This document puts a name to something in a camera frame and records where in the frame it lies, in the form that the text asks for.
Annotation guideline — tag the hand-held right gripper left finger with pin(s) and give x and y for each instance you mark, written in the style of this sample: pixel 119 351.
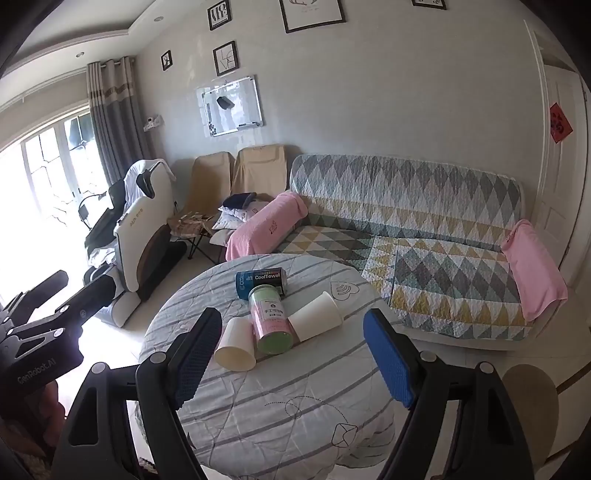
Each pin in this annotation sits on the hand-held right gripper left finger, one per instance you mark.
pixel 197 357

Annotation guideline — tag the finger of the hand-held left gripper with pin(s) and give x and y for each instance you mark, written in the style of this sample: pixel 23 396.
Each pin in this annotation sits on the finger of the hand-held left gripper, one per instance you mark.
pixel 44 286
pixel 92 297

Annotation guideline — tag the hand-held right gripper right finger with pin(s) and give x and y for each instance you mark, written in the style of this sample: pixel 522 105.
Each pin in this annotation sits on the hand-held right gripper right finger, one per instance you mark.
pixel 388 362

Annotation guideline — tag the white paper cup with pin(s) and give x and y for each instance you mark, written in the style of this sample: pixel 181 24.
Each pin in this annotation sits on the white paper cup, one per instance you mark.
pixel 316 318
pixel 234 344

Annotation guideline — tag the white massage chair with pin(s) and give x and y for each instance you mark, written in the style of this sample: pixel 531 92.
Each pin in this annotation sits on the white massage chair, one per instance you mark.
pixel 138 240

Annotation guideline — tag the pink and green canister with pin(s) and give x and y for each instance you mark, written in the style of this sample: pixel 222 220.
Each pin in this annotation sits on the pink and green canister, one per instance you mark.
pixel 273 323

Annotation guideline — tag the window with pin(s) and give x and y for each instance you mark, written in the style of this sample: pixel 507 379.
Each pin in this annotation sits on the window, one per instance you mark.
pixel 46 194

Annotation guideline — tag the blue towel can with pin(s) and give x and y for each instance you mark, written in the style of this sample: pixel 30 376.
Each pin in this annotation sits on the blue towel can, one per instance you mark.
pixel 261 280

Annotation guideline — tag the grey striped tablecloth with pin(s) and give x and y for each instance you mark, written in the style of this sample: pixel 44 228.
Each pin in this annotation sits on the grey striped tablecloth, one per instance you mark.
pixel 286 406

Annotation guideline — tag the sofa with diamond quilt cover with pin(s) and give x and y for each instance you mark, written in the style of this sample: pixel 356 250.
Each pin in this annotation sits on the sofa with diamond quilt cover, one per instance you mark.
pixel 429 258

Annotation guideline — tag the small folding table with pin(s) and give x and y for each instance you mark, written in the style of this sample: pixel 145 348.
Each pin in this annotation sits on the small folding table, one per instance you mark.
pixel 189 226

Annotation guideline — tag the pink towel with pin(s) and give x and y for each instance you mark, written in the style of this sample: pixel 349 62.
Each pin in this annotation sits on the pink towel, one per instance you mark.
pixel 263 226
pixel 535 267

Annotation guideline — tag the white patterned pillow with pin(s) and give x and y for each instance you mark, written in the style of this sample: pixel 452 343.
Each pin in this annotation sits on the white patterned pillow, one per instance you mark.
pixel 238 214

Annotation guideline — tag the beige recliner chair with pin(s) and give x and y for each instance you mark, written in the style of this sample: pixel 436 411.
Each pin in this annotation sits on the beige recliner chair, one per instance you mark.
pixel 207 184
pixel 263 168

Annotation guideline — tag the dark blue pillow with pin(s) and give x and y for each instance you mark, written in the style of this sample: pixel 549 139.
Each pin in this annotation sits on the dark blue pillow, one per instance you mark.
pixel 239 200

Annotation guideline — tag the grey curtain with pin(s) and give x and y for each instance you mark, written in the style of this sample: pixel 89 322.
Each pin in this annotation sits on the grey curtain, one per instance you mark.
pixel 117 120

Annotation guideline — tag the white door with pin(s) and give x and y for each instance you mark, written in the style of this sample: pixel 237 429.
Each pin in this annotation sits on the white door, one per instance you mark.
pixel 556 184

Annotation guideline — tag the black framed picture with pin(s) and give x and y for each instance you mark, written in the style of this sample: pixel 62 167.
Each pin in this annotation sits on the black framed picture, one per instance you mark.
pixel 166 60
pixel 313 14
pixel 219 14
pixel 429 3
pixel 225 58

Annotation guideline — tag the red door decoration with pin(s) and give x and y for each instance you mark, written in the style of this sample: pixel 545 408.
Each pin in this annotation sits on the red door decoration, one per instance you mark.
pixel 561 123

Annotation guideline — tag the wall whiteboard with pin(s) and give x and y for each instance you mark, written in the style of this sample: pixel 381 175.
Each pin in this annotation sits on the wall whiteboard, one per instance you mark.
pixel 231 108

